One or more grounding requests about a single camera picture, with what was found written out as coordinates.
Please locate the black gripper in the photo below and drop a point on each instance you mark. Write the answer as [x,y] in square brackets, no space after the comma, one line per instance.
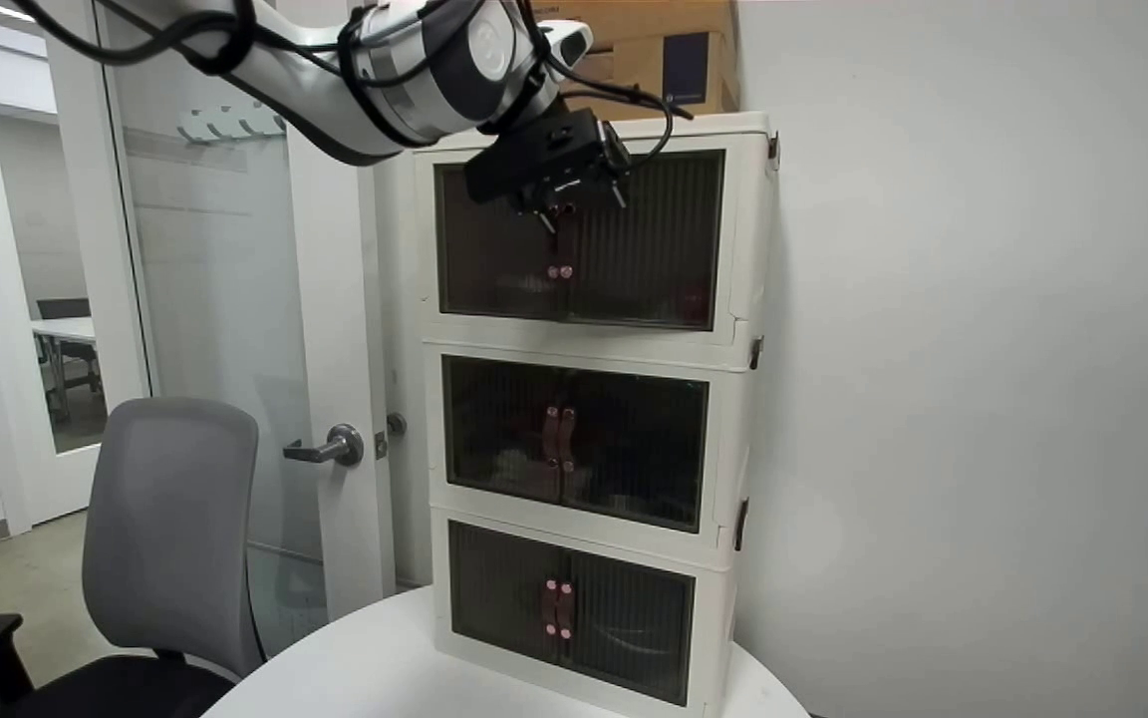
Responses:
[550,151]

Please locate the dark ribbed cabinet door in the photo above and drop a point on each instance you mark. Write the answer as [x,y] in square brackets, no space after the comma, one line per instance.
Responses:
[649,239]
[496,252]
[500,433]
[500,590]
[639,453]
[637,633]

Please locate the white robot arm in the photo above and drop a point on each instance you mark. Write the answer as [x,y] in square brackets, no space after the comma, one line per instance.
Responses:
[387,63]

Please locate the white three-tier storage cabinet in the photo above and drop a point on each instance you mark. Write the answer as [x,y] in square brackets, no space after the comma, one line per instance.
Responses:
[588,344]

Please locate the cardboard box with dark label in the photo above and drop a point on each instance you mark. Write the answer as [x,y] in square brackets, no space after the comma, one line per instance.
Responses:
[680,82]
[654,12]

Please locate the white room door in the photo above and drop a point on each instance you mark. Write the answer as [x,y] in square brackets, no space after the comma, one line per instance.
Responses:
[336,332]

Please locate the small metal door lock knob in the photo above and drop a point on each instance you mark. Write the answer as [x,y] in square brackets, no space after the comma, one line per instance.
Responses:
[397,424]

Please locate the white coat hook rack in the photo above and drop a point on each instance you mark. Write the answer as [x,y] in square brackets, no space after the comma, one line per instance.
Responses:
[221,126]

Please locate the grey office chair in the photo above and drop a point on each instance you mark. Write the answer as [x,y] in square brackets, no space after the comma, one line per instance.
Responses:
[171,521]

